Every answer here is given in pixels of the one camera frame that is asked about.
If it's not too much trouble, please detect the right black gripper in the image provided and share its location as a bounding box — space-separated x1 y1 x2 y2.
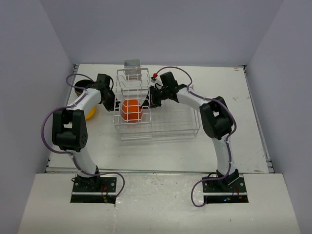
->
141 86 169 110

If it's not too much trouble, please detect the orange cup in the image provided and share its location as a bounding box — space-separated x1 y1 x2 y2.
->
121 99 142 122

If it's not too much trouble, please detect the yellow bowl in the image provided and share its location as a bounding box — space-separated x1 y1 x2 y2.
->
85 106 96 120

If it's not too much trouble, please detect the black bowl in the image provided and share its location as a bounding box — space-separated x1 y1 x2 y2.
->
74 79 94 96

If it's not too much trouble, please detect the white wire dish rack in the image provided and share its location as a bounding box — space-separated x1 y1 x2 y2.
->
113 68 200 140

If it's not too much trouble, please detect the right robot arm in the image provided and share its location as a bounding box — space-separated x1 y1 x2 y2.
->
142 72 239 192

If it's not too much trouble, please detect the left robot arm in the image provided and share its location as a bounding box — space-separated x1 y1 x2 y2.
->
52 74 116 192

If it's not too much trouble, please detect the grey metal block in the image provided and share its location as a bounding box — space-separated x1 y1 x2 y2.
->
124 59 141 69

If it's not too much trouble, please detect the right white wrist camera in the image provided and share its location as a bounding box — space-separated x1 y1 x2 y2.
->
151 73 162 85

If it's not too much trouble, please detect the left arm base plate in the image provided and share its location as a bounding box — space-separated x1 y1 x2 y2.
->
70 176 117 204

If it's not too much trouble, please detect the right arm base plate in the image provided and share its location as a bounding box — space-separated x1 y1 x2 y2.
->
202 176 249 204

